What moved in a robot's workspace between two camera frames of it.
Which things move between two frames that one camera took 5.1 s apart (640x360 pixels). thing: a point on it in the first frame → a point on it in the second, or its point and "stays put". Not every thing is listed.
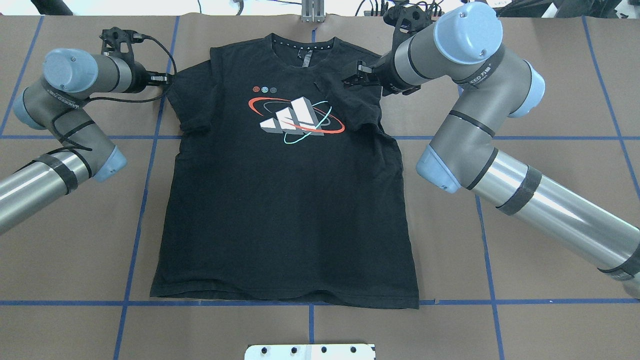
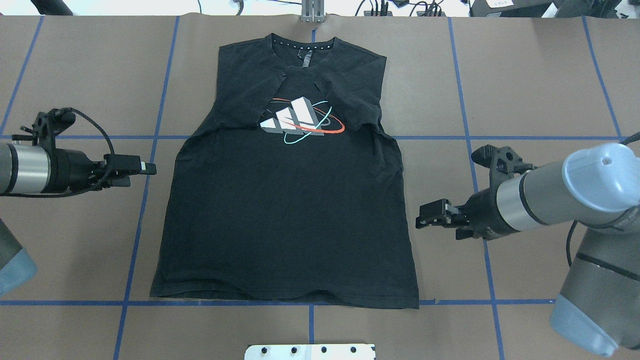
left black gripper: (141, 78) → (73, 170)
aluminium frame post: (313, 11) stays put
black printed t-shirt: (285, 184) stays put
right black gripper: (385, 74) → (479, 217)
